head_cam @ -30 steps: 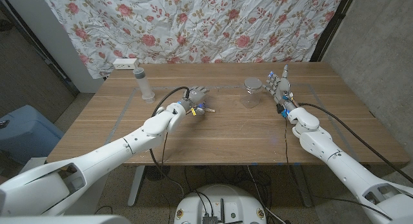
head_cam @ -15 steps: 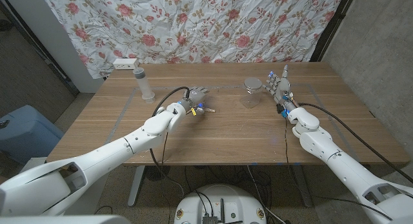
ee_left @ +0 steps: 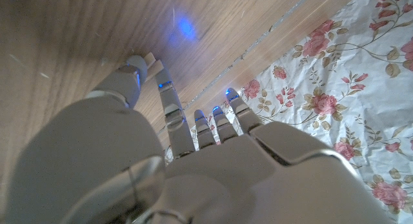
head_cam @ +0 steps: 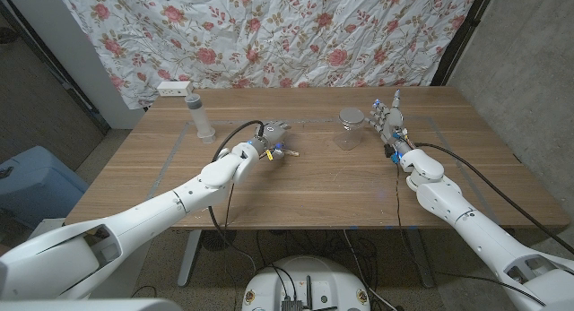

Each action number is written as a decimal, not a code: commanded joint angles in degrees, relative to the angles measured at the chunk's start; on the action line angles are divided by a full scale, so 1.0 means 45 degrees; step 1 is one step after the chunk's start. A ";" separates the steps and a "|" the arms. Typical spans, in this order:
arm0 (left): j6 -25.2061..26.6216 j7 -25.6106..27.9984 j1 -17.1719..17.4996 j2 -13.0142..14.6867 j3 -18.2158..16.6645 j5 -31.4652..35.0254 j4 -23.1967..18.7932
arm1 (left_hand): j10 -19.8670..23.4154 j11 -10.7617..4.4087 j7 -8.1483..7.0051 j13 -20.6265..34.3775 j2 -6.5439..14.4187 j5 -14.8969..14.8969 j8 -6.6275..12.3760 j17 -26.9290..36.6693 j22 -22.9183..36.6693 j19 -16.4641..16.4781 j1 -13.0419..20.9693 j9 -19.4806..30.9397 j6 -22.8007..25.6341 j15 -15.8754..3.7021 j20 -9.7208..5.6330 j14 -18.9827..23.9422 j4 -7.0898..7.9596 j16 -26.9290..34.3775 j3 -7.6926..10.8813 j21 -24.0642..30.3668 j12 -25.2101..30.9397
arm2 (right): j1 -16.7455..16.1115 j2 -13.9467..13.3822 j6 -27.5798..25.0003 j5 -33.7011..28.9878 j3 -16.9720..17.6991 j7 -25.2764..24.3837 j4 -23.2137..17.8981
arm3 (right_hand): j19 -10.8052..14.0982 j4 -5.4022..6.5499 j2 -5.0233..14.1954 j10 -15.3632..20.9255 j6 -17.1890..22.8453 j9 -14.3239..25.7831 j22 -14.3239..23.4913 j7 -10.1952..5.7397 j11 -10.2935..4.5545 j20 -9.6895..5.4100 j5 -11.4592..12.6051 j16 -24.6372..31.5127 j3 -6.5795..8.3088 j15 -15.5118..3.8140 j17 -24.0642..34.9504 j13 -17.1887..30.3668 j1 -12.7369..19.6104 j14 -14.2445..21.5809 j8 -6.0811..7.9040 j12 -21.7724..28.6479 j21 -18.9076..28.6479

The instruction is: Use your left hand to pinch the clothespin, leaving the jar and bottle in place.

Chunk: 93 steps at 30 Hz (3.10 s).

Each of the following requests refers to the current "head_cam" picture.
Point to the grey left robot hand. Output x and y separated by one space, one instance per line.
271 135

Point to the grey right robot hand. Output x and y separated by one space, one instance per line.
392 123

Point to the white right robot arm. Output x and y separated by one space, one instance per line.
475 226

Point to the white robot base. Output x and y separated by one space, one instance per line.
309 279

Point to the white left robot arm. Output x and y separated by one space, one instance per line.
148 217

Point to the clear jar with metal lid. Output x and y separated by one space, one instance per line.
350 132

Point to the clear bottle with grey cap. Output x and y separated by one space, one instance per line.
199 116

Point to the floral backdrop cloth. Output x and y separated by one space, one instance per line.
269 33

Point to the white power strip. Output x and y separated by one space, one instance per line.
174 88

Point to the black backdrop stand pole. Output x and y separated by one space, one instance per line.
462 37

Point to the round black floor fan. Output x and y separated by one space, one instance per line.
218 240

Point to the grey table leg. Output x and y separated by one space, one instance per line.
421 261
190 257

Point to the blue plastic bin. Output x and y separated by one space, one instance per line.
36 185

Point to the white and blue box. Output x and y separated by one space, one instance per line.
47 226

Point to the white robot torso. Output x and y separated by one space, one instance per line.
89 305

